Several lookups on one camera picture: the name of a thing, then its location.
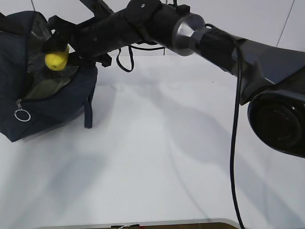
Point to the yellow lemon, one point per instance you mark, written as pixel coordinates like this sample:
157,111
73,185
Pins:
57,61

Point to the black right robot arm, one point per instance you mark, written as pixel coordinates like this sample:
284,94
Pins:
270,80

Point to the dark navy lunch bag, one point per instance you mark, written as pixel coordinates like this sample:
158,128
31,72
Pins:
22,35

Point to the green lidded glass container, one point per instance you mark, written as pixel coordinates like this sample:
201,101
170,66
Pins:
47,82

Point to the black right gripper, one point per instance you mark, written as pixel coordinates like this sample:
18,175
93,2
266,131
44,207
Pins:
78,38

